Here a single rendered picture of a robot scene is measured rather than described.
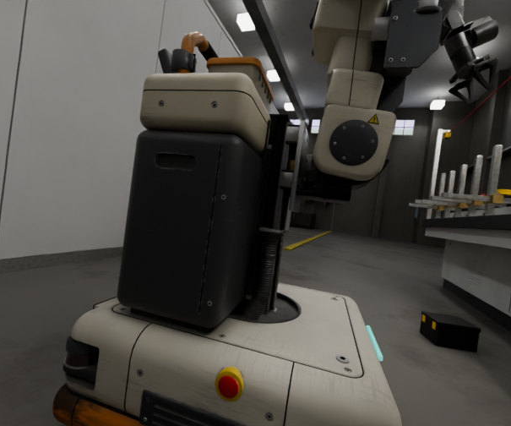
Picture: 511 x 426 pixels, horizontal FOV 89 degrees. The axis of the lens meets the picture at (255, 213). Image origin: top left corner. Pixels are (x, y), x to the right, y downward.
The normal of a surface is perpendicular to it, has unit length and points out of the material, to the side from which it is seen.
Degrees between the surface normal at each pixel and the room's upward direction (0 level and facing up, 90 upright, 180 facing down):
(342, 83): 90
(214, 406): 90
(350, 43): 90
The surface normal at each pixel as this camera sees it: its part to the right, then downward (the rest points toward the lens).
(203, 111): -0.25, -0.03
